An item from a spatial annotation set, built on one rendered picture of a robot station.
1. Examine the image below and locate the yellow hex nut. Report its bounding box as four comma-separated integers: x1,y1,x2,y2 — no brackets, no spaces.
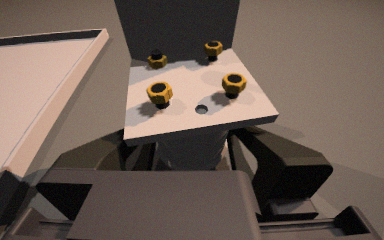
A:
222,73,247,94
148,53,167,69
204,41,222,56
146,82,173,104

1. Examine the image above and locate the beige rectangular tray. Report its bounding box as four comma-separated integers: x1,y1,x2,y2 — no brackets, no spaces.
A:
0,29,109,219

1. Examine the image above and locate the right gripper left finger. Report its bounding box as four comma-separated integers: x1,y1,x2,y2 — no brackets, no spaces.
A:
49,128,156,171

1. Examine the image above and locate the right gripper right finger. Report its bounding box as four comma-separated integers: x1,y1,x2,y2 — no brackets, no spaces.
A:
227,126,333,211

